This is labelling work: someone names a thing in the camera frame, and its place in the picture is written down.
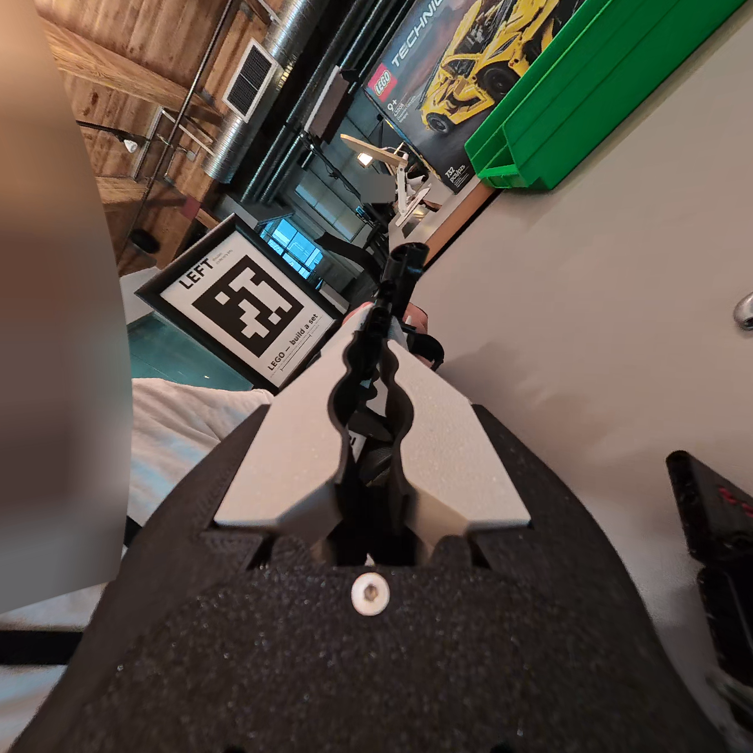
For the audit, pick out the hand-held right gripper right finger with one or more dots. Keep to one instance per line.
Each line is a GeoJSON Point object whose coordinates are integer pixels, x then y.
{"type": "Point", "coordinates": [459, 465]}

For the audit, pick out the silver metal piece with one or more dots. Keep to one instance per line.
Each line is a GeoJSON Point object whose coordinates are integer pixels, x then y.
{"type": "Point", "coordinates": [744, 310]}

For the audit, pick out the yellow car lego box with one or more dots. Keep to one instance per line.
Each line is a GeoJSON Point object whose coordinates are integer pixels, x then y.
{"type": "Point", "coordinates": [470, 59]}

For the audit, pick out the silver ventilation duct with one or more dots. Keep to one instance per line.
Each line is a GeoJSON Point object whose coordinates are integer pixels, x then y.
{"type": "Point", "coordinates": [276, 53]}

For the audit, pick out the black lego parts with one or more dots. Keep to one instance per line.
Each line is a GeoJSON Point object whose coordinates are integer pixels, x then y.
{"type": "Point", "coordinates": [706, 517]}

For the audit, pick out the white air vent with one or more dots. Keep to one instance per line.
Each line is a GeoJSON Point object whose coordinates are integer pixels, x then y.
{"type": "Point", "coordinates": [250, 76]}

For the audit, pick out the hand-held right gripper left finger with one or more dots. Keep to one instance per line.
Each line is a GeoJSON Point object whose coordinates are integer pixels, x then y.
{"type": "Point", "coordinates": [282, 459]}

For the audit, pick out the black lego piece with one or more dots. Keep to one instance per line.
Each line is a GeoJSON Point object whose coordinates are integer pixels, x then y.
{"type": "Point", "coordinates": [400, 265]}

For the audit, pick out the green plastic bin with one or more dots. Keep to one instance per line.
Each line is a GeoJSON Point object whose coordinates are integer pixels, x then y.
{"type": "Point", "coordinates": [588, 106]}

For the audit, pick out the person's left hand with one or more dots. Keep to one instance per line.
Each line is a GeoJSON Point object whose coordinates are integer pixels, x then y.
{"type": "Point", "coordinates": [419, 317]}

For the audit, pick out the overhead light panel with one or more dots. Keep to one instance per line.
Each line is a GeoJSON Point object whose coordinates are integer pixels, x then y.
{"type": "Point", "coordinates": [329, 100]}

